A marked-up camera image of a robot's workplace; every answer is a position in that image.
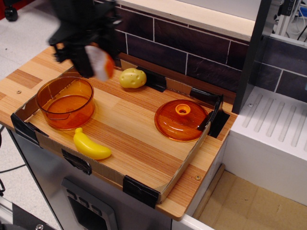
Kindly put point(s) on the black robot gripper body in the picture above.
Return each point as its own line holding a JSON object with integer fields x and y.
{"x": 79, "y": 23}

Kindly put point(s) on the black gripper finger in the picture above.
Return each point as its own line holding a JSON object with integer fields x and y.
{"x": 107, "y": 40}
{"x": 81, "y": 61}

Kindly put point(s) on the white and orange toy sushi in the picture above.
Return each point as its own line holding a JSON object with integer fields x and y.
{"x": 101, "y": 62}

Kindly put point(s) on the orange transparent plastic pot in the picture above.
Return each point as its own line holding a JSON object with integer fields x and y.
{"x": 66, "y": 102}

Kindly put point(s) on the taped cardboard fence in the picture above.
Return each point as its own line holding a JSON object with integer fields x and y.
{"x": 146, "y": 165}

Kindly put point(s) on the orange transparent pot lid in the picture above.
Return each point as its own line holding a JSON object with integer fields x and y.
{"x": 179, "y": 120}

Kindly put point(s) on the yellow toy potato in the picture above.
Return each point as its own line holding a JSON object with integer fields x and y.
{"x": 132, "y": 78}

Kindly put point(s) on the black chair caster wheel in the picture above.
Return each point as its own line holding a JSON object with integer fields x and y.
{"x": 11, "y": 14}

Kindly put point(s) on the yellow toy banana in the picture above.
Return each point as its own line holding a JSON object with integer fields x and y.
{"x": 88, "y": 147}

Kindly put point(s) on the grey toy oven front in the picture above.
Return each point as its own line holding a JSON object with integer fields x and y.
{"x": 83, "y": 202}

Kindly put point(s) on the white toy sink drainboard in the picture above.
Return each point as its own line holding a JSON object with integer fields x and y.
{"x": 267, "y": 144}

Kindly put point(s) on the dark vertical cabinet post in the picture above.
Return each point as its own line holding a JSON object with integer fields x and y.
{"x": 252, "y": 61}

